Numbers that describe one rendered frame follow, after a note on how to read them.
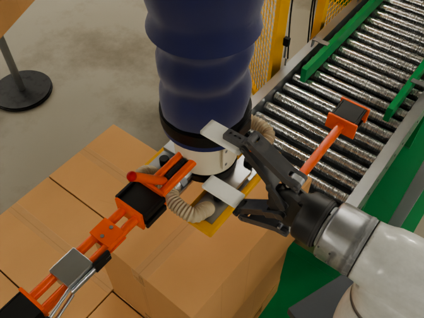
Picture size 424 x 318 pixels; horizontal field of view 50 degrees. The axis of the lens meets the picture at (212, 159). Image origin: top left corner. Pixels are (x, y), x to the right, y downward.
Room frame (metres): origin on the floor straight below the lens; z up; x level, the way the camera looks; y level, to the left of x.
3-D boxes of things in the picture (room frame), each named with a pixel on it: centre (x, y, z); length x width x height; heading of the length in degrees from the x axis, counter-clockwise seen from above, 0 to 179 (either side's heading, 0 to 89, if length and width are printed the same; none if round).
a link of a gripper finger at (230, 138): (0.43, -0.04, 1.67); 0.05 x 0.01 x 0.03; 53
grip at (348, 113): (0.89, -0.37, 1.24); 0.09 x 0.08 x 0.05; 53
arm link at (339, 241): (0.32, -0.18, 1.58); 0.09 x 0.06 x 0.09; 143
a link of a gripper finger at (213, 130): (0.44, -0.02, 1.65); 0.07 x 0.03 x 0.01; 53
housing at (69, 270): (0.44, 0.30, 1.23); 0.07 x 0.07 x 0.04; 53
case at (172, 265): (0.79, 0.02, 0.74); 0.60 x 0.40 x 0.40; 140
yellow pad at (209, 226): (0.75, -0.06, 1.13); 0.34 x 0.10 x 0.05; 143
